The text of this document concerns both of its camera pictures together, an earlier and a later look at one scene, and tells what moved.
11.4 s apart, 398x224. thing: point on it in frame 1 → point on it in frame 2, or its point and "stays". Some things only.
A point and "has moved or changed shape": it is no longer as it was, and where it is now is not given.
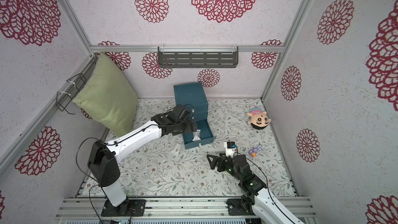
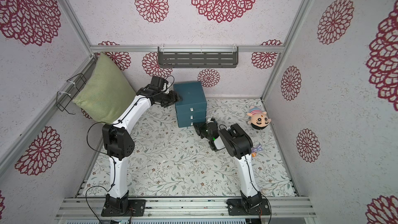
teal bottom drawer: [206, 135] has moved or changed shape
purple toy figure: [253, 152] stays
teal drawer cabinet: [193, 94] stays
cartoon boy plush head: [259, 119] stays
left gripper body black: [186, 126] → [166, 99]
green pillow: [109, 98] stays
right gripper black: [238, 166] → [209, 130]
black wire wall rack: [65, 98] stays
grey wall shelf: [198, 56] stays
